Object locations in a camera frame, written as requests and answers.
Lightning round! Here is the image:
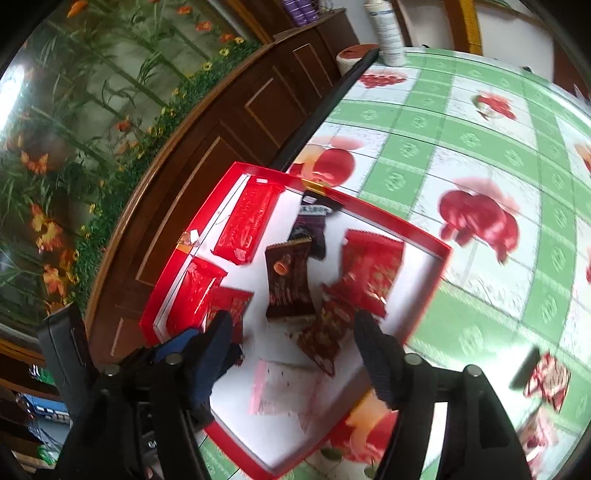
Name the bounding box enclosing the white plastic bottle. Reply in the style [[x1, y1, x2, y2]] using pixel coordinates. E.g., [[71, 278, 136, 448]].
[[364, 0, 408, 68]]

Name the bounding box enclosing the brown snack packet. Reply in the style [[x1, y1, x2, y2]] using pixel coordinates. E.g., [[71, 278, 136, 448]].
[[264, 237, 315, 320]]

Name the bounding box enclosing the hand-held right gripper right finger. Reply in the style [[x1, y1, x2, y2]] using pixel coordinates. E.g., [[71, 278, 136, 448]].
[[353, 309, 533, 480]]

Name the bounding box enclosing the long red snack packet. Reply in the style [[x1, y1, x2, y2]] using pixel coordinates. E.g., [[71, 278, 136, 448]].
[[165, 257, 228, 337], [213, 181, 282, 265]]

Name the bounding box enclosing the flower wall poster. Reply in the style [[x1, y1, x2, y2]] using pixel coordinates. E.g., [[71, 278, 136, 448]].
[[0, 0, 260, 324]]

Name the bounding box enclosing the red white patterned candy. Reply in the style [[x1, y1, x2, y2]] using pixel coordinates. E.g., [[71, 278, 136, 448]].
[[524, 353, 572, 412]]

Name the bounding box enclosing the white pink snack packet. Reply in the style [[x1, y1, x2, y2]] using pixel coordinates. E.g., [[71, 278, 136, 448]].
[[249, 360, 325, 431]]

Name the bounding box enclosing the red lid round container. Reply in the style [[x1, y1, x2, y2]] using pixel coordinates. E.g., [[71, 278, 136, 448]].
[[336, 44, 380, 79]]

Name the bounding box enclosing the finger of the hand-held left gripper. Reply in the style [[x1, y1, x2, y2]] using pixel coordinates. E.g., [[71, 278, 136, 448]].
[[117, 328, 200, 366]]

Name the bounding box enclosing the dark purple snack packet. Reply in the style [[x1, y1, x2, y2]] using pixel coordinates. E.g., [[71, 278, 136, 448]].
[[288, 194, 343, 260]]

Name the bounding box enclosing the red gold print snack packet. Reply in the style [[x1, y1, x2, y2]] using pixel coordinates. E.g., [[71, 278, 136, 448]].
[[341, 229, 405, 320], [205, 287, 254, 345]]

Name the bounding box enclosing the red gift box tray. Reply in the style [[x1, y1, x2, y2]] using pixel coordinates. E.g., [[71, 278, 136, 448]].
[[139, 161, 453, 479]]

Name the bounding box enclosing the blue crate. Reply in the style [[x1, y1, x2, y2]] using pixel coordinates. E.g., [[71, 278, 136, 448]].
[[18, 392, 71, 424]]

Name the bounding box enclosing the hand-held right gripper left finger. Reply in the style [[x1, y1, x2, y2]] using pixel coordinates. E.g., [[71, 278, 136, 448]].
[[58, 310, 245, 480]]

